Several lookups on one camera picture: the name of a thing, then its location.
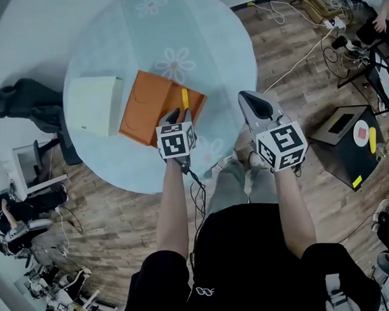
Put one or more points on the person's black shirt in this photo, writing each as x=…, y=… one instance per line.
x=246, y=261

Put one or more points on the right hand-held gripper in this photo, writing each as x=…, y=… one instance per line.
x=281, y=147

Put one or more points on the light blue flowered tablecloth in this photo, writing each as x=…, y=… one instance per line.
x=193, y=40

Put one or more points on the person's grey trousers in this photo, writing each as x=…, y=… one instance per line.
x=230, y=185

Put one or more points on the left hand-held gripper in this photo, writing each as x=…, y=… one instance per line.
x=175, y=142

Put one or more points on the orange box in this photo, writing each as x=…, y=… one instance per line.
x=145, y=105

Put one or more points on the white side table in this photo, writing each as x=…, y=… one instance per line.
x=29, y=176

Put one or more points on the yellow oblong object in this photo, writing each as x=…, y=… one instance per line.
x=372, y=140

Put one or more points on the white box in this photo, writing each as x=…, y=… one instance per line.
x=90, y=104

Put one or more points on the person's shoe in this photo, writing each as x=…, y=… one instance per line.
x=254, y=158
x=379, y=213

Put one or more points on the white disc with red square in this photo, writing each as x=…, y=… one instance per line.
x=361, y=133

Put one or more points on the white power strip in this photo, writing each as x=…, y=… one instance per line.
x=335, y=23

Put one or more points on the black office chair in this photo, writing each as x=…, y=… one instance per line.
x=36, y=106

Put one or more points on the person's left forearm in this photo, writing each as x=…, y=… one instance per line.
x=171, y=210

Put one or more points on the person's right forearm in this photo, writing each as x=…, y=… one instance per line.
x=293, y=208

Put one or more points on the black floor cabinet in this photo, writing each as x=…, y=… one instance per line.
x=344, y=153

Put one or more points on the black metal stand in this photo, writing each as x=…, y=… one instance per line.
x=378, y=72

